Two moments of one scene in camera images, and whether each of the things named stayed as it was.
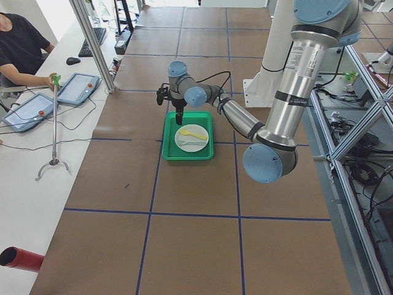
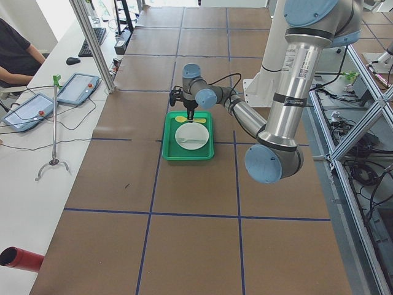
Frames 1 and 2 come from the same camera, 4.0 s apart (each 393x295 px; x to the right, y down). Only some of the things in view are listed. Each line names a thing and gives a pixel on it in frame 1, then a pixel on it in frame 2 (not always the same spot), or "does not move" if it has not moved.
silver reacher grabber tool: [54, 161] does not move
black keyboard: [85, 50] does not move
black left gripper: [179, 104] -> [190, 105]
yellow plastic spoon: [185, 132] -> [183, 119]
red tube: [21, 259] does not move
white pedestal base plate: [258, 92] does not move
